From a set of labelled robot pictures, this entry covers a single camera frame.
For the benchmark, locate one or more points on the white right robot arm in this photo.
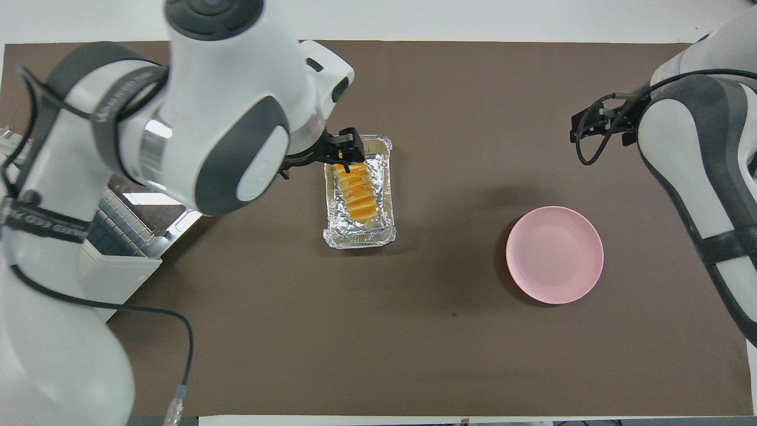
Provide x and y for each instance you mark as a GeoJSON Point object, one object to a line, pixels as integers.
{"type": "Point", "coordinates": [698, 154]}

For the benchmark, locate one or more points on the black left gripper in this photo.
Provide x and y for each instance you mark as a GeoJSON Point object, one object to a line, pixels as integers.
{"type": "Point", "coordinates": [310, 151]}

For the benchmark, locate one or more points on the sliced orange bread loaf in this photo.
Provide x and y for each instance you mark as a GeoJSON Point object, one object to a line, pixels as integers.
{"type": "Point", "coordinates": [361, 198]}

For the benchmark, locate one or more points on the aluminium foil tray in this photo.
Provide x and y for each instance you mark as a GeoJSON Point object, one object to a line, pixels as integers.
{"type": "Point", "coordinates": [387, 195]}

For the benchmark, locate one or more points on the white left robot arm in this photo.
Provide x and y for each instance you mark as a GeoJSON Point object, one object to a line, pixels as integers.
{"type": "Point", "coordinates": [225, 94]}

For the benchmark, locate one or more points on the pink round plate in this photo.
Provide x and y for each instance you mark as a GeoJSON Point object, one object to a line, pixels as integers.
{"type": "Point", "coordinates": [556, 254]}

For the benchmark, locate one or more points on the chrome glass oven door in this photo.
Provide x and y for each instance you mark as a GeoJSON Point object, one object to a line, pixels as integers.
{"type": "Point", "coordinates": [184, 222]}

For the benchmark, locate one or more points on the brown table mat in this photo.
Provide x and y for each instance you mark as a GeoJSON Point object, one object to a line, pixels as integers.
{"type": "Point", "coordinates": [449, 331]}

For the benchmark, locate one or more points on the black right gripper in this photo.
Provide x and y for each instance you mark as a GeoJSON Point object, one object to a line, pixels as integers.
{"type": "Point", "coordinates": [615, 115]}

